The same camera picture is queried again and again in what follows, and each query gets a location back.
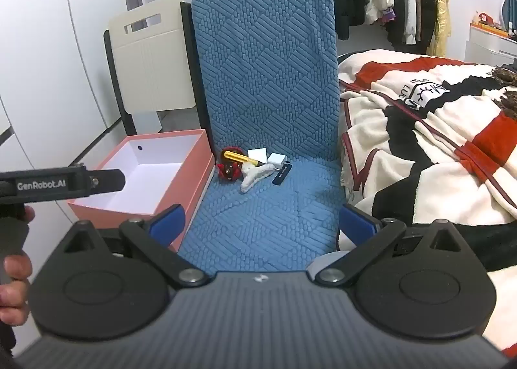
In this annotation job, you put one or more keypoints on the white cabinet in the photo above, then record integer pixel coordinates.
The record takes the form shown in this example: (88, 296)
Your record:
(488, 48)

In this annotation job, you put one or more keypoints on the person's left hand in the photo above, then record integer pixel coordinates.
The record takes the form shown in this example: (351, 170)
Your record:
(16, 296)

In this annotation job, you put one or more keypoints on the small black tag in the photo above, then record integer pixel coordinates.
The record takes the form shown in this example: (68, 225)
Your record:
(281, 174)

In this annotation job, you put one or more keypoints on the small red white figurine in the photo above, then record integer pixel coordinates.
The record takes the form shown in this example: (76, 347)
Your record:
(484, 18)

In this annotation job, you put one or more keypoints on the cream folding chair black frame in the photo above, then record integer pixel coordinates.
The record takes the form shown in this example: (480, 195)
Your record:
(153, 66)

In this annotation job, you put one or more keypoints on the white charger adapter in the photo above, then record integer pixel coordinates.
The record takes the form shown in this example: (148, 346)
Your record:
(276, 160)
(257, 154)

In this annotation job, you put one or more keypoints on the white wardrobe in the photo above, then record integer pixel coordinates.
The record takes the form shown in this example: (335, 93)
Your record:
(48, 50)

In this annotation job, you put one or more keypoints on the blue textured mat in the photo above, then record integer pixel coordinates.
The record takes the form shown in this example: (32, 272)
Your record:
(262, 70)

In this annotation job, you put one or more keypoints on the red plush toy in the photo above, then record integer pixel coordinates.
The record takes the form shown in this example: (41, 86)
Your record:
(229, 173)

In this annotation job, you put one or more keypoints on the pink cardboard box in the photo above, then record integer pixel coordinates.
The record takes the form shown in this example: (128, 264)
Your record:
(113, 217)

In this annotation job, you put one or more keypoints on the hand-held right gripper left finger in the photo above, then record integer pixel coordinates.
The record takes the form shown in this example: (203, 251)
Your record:
(167, 223)

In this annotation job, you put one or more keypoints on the orange box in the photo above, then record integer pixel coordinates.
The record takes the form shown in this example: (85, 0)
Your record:
(486, 30)

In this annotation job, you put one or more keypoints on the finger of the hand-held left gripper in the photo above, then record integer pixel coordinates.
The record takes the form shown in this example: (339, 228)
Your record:
(109, 181)

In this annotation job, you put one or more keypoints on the striped red black cream blanket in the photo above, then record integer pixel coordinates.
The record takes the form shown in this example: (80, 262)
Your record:
(444, 143)

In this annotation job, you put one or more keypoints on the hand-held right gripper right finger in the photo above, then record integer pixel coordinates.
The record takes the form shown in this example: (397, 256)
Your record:
(357, 223)

